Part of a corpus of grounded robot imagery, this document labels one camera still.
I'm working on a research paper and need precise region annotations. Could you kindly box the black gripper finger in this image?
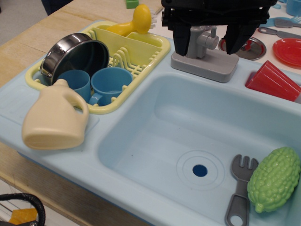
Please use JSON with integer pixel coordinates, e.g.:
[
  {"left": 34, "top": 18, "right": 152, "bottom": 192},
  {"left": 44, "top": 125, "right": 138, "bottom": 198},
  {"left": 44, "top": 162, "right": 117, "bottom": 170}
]
[
  {"left": 173, "top": 24, "right": 191, "bottom": 56},
  {"left": 223, "top": 23, "right": 259, "bottom": 55}
]

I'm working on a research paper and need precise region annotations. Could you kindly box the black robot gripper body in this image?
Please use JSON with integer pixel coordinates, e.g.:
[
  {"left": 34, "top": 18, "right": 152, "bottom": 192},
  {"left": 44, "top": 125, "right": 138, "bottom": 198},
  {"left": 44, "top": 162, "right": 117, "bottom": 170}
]
[{"left": 161, "top": 0, "right": 277, "bottom": 30}]

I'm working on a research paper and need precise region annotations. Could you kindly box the grey toy faucet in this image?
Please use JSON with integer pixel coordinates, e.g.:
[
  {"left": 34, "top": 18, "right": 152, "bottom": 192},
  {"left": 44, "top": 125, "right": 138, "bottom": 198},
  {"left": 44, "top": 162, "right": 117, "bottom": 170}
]
[{"left": 171, "top": 26, "right": 239, "bottom": 83}]

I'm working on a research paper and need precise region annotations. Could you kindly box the steel pot lid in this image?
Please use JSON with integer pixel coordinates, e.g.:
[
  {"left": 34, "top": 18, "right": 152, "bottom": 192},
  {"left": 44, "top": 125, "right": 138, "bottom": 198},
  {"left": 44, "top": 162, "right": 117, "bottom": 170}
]
[{"left": 218, "top": 37, "right": 266, "bottom": 61}]

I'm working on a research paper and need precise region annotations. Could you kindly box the grey toy knife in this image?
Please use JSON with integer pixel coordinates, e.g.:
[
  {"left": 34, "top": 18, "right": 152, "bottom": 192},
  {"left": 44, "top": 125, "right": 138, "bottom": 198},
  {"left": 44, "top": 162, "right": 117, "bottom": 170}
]
[{"left": 258, "top": 27, "right": 301, "bottom": 39}]

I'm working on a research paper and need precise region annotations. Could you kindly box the yellow dish brush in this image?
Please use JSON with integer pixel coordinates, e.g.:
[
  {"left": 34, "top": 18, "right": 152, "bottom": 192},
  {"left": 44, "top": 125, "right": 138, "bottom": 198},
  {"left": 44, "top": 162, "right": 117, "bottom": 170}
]
[{"left": 106, "top": 4, "right": 157, "bottom": 37}]

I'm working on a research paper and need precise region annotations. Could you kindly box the blue toy utensil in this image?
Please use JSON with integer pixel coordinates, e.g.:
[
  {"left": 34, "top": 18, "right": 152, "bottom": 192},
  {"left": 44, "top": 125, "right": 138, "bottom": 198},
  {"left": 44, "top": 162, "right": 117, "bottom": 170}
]
[{"left": 260, "top": 16, "right": 301, "bottom": 27}]

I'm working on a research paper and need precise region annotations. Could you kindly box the grey toy spatula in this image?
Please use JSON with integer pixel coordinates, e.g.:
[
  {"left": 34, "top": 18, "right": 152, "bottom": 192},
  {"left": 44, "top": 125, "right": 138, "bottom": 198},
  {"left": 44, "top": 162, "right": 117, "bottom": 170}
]
[{"left": 274, "top": 18, "right": 301, "bottom": 28}]

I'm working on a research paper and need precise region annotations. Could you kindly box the green block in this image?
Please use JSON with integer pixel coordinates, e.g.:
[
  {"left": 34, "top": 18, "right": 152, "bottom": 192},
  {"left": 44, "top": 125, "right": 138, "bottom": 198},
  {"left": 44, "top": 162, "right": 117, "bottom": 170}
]
[{"left": 126, "top": 0, "right": 139, "bottom": 9}]

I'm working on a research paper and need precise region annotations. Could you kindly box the red plastic cup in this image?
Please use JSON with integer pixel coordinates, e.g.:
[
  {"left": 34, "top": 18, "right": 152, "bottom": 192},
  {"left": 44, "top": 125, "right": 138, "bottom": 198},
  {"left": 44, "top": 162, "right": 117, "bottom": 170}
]
[{"left": 245, "top": 61, "right": 301, "bottom": 102}]

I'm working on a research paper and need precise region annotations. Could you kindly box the red plastic plate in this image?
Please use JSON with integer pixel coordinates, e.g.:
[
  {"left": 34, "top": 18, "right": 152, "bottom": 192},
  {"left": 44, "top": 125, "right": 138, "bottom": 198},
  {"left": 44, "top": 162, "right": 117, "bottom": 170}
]
[{"left": 272, "top": 38, "right": 301, "bottom": 68}]

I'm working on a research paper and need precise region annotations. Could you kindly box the light blue cup background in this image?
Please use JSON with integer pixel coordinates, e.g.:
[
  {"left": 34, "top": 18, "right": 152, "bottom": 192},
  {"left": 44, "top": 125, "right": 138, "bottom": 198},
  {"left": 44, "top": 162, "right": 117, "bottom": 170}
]
[{"left": 286, "top": 0, "right": 301, "bottom": 16}]

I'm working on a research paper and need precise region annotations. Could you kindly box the steel pot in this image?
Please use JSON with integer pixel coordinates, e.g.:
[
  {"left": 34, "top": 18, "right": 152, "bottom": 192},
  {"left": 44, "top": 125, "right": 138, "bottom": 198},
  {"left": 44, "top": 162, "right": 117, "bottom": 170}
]
[{"left": 40, "top": 33, "right": 110, "bottom": 85}]

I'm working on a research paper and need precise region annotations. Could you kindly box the blue cup left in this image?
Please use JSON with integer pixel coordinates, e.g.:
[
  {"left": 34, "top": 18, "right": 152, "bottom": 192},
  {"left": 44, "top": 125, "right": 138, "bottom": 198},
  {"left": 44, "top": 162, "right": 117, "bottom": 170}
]
[{"left": 58, "top": 70, "right": 91, "bottom": 103}]

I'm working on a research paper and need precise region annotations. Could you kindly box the light blue toy sink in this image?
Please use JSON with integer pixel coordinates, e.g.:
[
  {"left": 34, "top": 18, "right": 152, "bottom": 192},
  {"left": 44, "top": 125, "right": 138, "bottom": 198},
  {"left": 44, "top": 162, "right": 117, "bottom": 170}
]
[{"left": 0, "top": 19, "right": 301, "bottom": 226}]

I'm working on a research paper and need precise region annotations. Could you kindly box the green bitter melon toy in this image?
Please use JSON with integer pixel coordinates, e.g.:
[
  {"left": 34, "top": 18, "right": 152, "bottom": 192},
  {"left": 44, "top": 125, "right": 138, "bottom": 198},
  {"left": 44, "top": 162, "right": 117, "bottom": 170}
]
[{"left": 247, "top": 147, "right": 301, "bottom": 213}]

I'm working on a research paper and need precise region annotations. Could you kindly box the cream detergent bottle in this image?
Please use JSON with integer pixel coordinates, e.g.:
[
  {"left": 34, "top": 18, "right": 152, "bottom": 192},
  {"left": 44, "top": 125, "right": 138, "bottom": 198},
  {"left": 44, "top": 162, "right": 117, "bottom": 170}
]
[{"left": 22, "top": 79, "right": 89, "bottom": 150}]

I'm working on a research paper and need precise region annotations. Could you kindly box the grey toy fork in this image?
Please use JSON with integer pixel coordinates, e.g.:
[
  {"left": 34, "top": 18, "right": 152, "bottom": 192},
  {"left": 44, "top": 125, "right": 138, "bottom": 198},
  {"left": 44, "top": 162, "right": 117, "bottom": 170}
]
[{"left": 225, "top": 154, "right": 259, "bottom": 226}]

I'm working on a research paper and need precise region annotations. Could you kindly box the orange object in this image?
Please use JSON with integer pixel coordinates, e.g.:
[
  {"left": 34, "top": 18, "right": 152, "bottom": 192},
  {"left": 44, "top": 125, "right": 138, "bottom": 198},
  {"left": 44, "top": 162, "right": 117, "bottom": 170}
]
[{"left": 8, "top": 208, "right": 38, "bottom": 225}]

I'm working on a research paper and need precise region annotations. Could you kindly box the blue cup with handle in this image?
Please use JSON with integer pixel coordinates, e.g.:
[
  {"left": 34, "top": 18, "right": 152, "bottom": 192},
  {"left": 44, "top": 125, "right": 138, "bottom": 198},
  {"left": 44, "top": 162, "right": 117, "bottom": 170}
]
[{"left": 89, "top": 67, "right": 133, "bottom": 106}]

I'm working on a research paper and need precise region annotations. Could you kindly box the black cable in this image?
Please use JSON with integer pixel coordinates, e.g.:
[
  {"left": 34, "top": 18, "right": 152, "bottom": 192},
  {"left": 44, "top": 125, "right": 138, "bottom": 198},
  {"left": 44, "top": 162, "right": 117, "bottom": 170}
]
[{"left": 0, "top": 193, "right": 46, "bottom": 226}]

